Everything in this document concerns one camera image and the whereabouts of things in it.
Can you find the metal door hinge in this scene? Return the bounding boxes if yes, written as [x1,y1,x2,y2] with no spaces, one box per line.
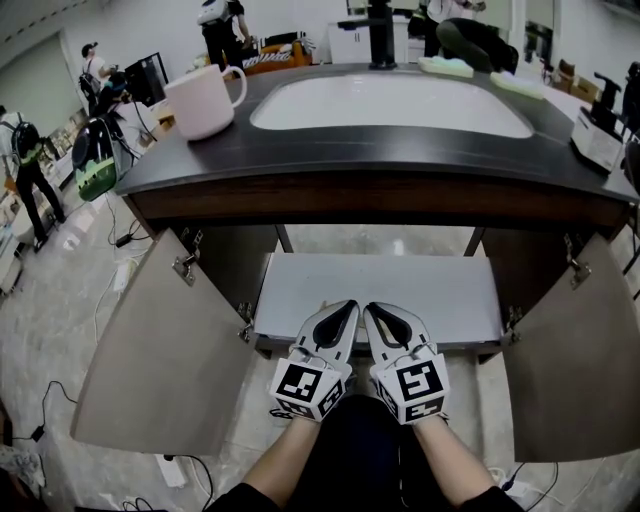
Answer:
[563,233,594,291]
[236,301,256,344]
[502,305,524,346]
[172,227,204,287]

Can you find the green soap dish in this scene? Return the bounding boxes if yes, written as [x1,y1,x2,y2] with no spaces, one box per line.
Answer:
[417,55,475,80]

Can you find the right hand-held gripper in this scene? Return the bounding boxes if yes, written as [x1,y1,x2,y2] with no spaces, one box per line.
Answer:
[363,301,451,426]

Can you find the grey cabinet door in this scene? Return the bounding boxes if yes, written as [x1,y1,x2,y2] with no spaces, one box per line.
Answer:
[501,232,640,464]
[69,227,257,457]

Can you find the person's right forearm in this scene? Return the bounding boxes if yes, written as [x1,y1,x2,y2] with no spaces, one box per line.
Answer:
[410,417,497,501]

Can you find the white dome backpack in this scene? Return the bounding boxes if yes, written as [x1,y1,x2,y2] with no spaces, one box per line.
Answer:
[197,0,232,27]

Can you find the white sideboard cabinet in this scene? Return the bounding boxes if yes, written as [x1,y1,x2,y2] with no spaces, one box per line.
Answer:
[327,14,427,65]

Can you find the black mini fridge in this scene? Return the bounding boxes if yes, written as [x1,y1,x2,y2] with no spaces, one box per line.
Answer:
[123,52,167,107]

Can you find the person's black shorts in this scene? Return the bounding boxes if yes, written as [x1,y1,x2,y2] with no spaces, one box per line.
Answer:
[314,394,421,512]

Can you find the black faucet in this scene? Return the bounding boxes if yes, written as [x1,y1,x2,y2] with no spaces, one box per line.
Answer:
[337,0,399,70]

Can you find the orange sofa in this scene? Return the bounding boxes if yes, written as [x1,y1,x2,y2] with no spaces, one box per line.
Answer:
[224,30,315,70]

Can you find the brown cardboard box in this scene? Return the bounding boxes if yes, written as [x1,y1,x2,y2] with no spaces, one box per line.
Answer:
[551,58,577,95]
[569,74,602,105]

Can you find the white sink basin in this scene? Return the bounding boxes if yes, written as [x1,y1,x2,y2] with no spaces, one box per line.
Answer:
[249,72,535,140]

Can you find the white shelf board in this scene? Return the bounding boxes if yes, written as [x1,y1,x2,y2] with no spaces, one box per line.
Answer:
[253,252,504,346]

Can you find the pale blue soap dish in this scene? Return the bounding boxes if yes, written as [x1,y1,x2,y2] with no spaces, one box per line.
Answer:
[489,70,546,101]

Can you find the dark brown cabinet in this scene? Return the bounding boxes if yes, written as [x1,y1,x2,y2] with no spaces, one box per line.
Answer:
[114,62,640,364]

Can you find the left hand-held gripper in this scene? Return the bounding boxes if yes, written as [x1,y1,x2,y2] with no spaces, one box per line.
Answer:
[269,300,362,424]

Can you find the white ceramic mug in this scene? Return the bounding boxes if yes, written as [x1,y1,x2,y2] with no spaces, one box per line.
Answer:
[163,63,249,142]

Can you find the black green dome backpack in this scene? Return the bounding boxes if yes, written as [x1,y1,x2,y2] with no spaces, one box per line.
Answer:
[71,117,120,202]

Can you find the person's black printed shirt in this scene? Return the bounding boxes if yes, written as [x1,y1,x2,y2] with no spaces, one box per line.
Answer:
[207,479,526,512]

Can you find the black white soap dispenser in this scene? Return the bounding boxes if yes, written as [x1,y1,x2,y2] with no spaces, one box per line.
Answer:
[569,72,626,175]

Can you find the person's left forearm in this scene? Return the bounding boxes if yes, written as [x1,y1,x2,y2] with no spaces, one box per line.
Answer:
[243,415,326,496]

